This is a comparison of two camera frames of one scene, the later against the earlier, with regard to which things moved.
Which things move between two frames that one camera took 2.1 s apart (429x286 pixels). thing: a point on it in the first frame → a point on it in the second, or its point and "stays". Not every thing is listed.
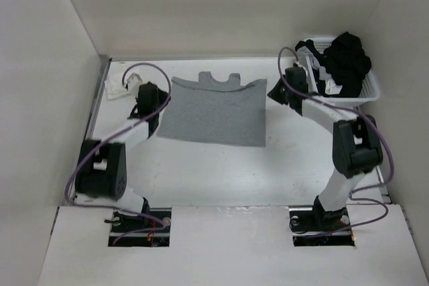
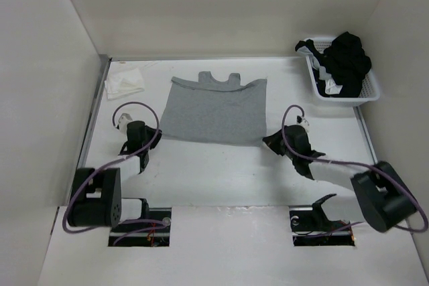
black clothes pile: [346, 60] stays
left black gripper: [163, 96] → [156, 140]
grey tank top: [201, 108] stays
